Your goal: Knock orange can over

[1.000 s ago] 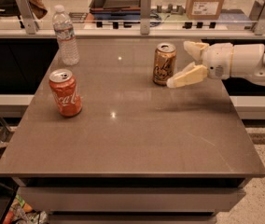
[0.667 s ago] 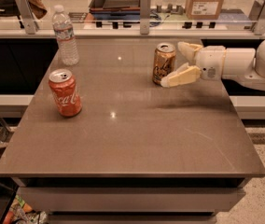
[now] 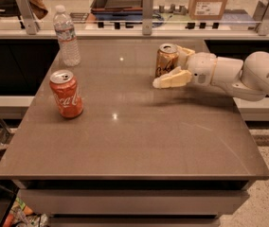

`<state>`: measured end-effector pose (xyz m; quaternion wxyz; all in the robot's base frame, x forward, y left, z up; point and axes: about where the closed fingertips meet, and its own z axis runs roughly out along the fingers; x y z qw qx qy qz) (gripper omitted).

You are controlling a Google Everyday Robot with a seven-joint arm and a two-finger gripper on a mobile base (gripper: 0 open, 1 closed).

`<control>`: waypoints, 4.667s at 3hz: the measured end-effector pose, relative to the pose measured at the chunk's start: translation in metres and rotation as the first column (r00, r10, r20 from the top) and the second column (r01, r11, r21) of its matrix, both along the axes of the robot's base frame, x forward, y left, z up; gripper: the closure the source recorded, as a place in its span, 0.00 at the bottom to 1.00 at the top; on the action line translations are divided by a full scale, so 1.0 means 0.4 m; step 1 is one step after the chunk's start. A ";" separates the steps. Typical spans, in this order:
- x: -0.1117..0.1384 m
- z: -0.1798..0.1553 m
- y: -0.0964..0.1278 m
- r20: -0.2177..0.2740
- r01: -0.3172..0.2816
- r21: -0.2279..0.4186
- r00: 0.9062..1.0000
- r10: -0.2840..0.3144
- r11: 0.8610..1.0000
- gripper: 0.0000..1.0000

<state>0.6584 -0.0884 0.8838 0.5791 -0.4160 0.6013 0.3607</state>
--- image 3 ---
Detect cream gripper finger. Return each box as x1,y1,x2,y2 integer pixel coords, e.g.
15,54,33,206
152,66,192,89
177,45,195,68

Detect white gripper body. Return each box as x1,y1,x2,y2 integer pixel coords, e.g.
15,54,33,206
186,52,217,86

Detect orange La Croix can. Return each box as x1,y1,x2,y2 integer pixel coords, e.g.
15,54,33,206
155,44,179,78

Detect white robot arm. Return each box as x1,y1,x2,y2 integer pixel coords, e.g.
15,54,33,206
152,44,269,101

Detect red Coca-Cola can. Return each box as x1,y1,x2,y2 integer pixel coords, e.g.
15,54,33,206
49,70,83,118

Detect cardboard box with label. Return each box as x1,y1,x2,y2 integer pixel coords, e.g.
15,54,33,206
188,0,227,20

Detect clear plastic water bottle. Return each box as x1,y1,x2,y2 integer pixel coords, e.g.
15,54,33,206
53,5,81,66

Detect colourful snack bags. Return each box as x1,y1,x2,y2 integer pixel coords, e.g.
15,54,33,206
2,197,49,227

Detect middle metal glass bracket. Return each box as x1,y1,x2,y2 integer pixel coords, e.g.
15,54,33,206
142,0,153,35

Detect left metal glass bracket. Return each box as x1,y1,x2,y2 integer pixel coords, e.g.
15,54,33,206
15,0,39,35

